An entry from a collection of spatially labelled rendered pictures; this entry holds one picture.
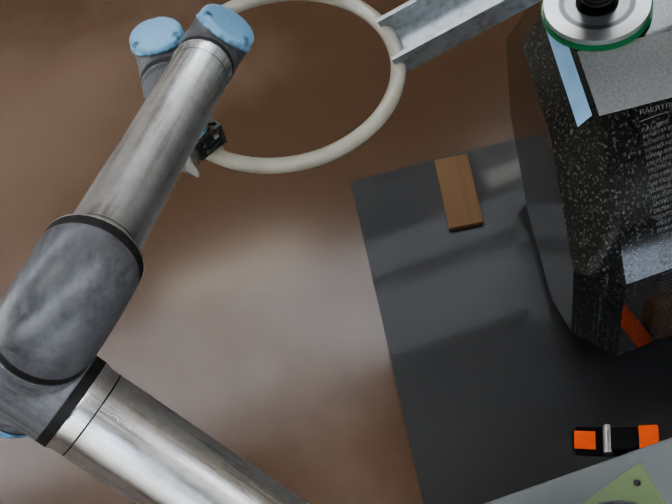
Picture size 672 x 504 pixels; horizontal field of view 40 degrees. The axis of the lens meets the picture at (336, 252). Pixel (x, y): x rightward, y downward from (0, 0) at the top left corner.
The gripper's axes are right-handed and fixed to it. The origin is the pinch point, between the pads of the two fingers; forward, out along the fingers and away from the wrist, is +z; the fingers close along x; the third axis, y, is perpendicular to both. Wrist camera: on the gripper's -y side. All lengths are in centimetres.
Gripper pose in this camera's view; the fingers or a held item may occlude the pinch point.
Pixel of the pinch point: (200, 161)
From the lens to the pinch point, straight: 185.0
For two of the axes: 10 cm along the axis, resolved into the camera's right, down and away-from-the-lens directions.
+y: 6.9, 5.7, -4.5
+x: 7.2, -6.3, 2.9
